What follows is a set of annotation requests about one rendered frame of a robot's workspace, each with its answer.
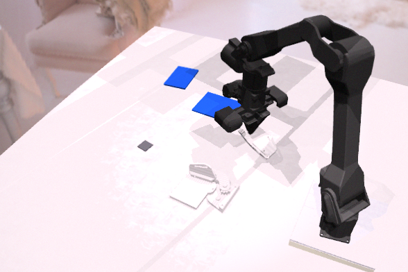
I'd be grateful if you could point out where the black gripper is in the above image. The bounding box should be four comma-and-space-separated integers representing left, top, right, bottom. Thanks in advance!
214, 83, 288, 135

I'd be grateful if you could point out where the blue flat rectangular plate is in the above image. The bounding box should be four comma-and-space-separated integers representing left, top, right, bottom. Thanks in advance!
192, 92, 241, 118
163, 67, 198, 90

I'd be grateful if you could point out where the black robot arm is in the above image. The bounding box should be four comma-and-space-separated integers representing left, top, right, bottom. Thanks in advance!
221, 15, 375, 244

